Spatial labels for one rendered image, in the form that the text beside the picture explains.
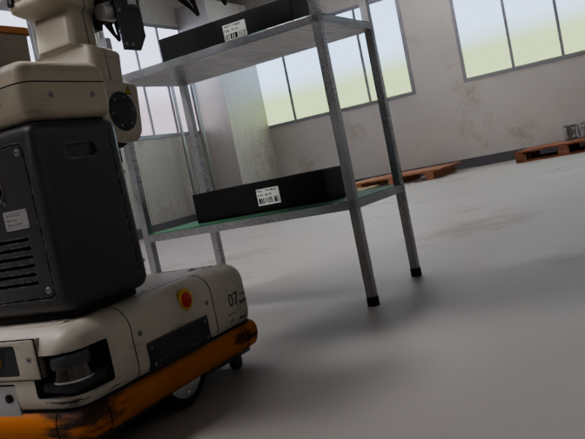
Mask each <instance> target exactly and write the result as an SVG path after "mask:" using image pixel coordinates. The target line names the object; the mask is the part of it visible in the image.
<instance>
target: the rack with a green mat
mask: <svg viewBox="0 0 585 439"><path fill-rule="evenodd" d="M358 2H359V7H360V14H361V20H357V19H352V18H348V17H339V16H334V15H329V14H325V13H321V8H320V4H319V0H307V4H308V9H309V13H310V15H307V16H304V17H300V18H297V19H294V20H292V21H289V22H285V23H282V24H278V25H275V26H273V27H270V28H267V29H264V30H259V31H256V32H253V33H251V34H248V35H245V36H243V37H238V38H235V39H232V40H229V41H226V42H223V43H221V44H216V45H213V46H211V47H208V48H204V49H202V50H199V51H194V52H192V53H189V54H186V55H184V56H181V57H175V58H173V59H170V60H167V61H164V62H162V63H159V64H155V65H151V66H148V67H145V68H143V69H140V70H137V71H133V72H130V73H127V74H124V75H122V77H123V82H126V83H131V84H134V85H136V87H173V86H178V88H179V91H180V96H181V100H182V104H183V108H184V113H185V120H186V124H187V128H188V132H189V136H190V141H191V145H192V152H193V157H194V160H195V165H196V169H197V173H198V181H199V184H200V189H201V193H203V192H210V191H211V190H210V186H209V181H208V178H207V173H206V169H205V162H204V157H203V153H202V149H201V144H200V141H199V136H198V128H197V125H196V120H195V116H194V112H193V108H192V101H191V96H190V92H189V88H188V85H189V84H194V83H197V82H200V81H203V80H206V79H209V78H215V77H217V76H221V75H224V74H226V73H230V72H233V71H238V70H241V69H245V68H247V67H251V66H254V65H256V64H262V63H264V62H268V61H271V60H274V59H277V58H280V57H285V56H289V55H292V54H294V53H298V52H301V51H306V50H309V49H312V48H315V47H316V48H317V52H318V57H319V65H320V69H321V74H322V78H323V83H324V87H325V92H326V100H327V104H328V109H329V113H330V118H331V122H332V127H333V135H334V139H335V144H336V148H337V153H338V157H339V162H340V170H341V174H342V178H343V183H344V187H345V192H346V196H344V197H341V198H338V199H333V200H330V201H327V202H321V203H317V204H311V205H306V206H296V207H292V208H287V209H281V210H276V211H270V212H266V213H256V214H251V215H246V216H241V217H236V218H230V219H221V220H216V221H211V222H206V223H200V224H199V223H198V221H194V222H191V223H188V224H184V225H181V226H175V227H173V228H169V229H165V230H163V231H159V232H156V233H154V232H153V231H152V227H151V220H150V215H149V212H148V207H147V204H146V199H145V192H144V188H143V184H142V179H141V176H140V171H139V168H138V161H137V156H136V153H135V148H134V144H133V142H131V143H128V144H127V145H126V146H124V155H125V158H126V163H127V166H128V171H129V174H130V179H131V186H132V190H133V194H134V198H135V202H136V206H137V210H138V217H139V221H140V226H141V229H142V234H143V238H144V242H145V249H146V252H147V257H148V261H149V265H150V269H151V273H152V274H154V273H161V272H162V271H161V266H160V263H159V258H158V251H157V247H156V243H155V241H161V240H171V239H176V238H182V237H187V236H192V235H198V234H204V233H210V234H211V238H212V245H213V250H214V253H215V258H216V262H217V265H218V264H226V263H225V255H224V251H223V247H222V242H221V238H220V234H219V231H224V230H230V229H235V228H241V227H247V226H256V225H262V224H267V223H273V222H279V221H284V220H294V219H299V218H305V217H310V216H315V215H321V214H327V213H336V212H342V211H347V210H349V213H350V217H351V221H352V226H353V234H354V238H355V243H356V247H357V252H358V256H359V261H360V269H361V273H362V278H363V282H364V287H365V291H366V301H367V305H368V306H369V307H376V306H379V304H380V300H379V296H378V293H377V288H376V284H375V279H374V275H373V267H372V262H371V258H370V253H369V249H368V244H367V240H366V232H365V228H364V223H363V219H362V214H361V210H360V208H361V207H363V206H366V205H369V204H372V203H373V202H376V201H379V200H381V199H385V198H387V197H390V196H393V195H395V194H396V199H397V203H398V208H399V212H400V220H401V224H402V229H403V234H404V239H405V243H406V248H407V256H408V260H409V265H410V272H411V276H412V277H417V276H421V275H422V273H421V269H420V263H419V258H418V254H417V249H416V245H415V239H414V231H413V227H412V222H411V218H410V213H409V208H408V203H407V196H406V190H405V186H404V182H403V177H402V172H401V168H400V160H399V155H398V150H397V145H396V141H395V136H394V132H393V124H392V119H391V114H390V110H389V105H388V101H387V92H386V87H385V83H384V78H383V74H382V69H381V65H380V56H379V52H378V47H377V43H376V38H375V34H374V28H373V20H372V16H371V11H370V7H369V2H368V0H358ZM362 33H365V38H366V46H367V50H368V56H369V60H370V65H371V69H372V74H373V81H374V86H375V91H376V96H377V100H378V105H379V109H380V117H381V122H382V127H383V132H384V136H385V141H386V145H387V153H388V157H389V163H390V167H391V172H392V176H393V185H391V186H382V187H377V188H372V189H366V190H362V191H357V188H356V184H355V179H354V175H353V167H352V162H351V158H350V153H349V148H348V143H347V139H346V131H345V126H344V122H343V118H342V113H341V109H340V101H339V96H338V92H337V87H336V83H335V78H334V74H333V66H332V61H331V57H330V52H329V48H328V44H330V43H332V42H336V41H339V40H341V39H345V38H348V37H353V36H356V35H359V34H362Z"/></svg>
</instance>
